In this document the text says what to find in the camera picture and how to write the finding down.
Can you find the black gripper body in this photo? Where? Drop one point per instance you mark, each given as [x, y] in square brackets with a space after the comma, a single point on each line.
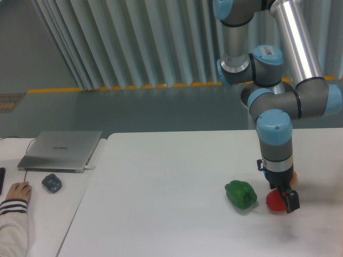
[277, 179]

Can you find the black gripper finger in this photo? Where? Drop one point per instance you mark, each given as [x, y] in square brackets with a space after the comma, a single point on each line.
[291, 200]
[274, 193]

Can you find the red bell pepper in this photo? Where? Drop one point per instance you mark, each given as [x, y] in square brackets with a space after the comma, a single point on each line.
[275, 202]

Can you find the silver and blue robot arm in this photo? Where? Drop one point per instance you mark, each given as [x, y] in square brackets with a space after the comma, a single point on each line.
[283, 83]

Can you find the white striped sleeve forearm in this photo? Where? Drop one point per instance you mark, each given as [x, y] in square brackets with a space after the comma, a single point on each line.
[14, 228]

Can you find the green bell pepper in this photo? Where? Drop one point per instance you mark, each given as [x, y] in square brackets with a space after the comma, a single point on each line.
[241, 194]

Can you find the person's hand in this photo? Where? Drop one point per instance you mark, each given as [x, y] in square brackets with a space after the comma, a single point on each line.
[20, 191]

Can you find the brown egg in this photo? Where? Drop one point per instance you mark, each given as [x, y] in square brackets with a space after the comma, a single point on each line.
[294, 178]

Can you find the white laptop plug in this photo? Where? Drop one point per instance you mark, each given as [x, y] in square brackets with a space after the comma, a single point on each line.
[89, 168]

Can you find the silver closed laptop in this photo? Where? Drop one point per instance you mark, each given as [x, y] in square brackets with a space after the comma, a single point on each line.
[61, 151]

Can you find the white folding partition screen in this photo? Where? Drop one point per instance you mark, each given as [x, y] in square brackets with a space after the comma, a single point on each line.
[160, 44]

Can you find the small dark grey tray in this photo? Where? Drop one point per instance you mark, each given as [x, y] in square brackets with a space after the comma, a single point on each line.
[52, 183]

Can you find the black phone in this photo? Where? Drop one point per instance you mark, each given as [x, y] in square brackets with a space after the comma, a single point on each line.
[2, 177]

